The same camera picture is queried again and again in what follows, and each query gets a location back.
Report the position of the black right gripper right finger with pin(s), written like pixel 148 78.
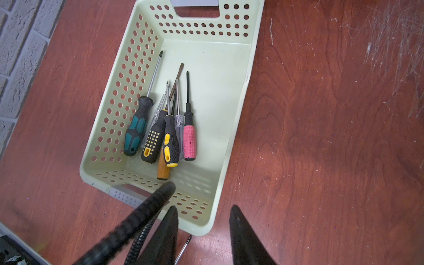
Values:
pixel 246 247

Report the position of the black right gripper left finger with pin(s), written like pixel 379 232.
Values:
pixel 161 249

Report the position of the yellow black screwdriver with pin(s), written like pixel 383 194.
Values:
pixel 155 138
pixel 183 249
pixel 171 146

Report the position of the orange handle screwdriver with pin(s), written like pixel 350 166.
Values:
pixel 163 172

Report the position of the pink handle screwdriver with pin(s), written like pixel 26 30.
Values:
pixel 189 135

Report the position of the green black handle screwdriver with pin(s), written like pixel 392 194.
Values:
pixel 136 130

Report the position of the clear purple handle screwdriver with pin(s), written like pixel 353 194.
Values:
pixel 179 119

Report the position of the small clear handle screwdriver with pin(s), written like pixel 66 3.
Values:
pixel 155 118

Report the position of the green perforated plastic bin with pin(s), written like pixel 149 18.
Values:
pixel 214 56

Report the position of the aluminium front rail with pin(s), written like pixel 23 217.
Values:
pixel 14 251

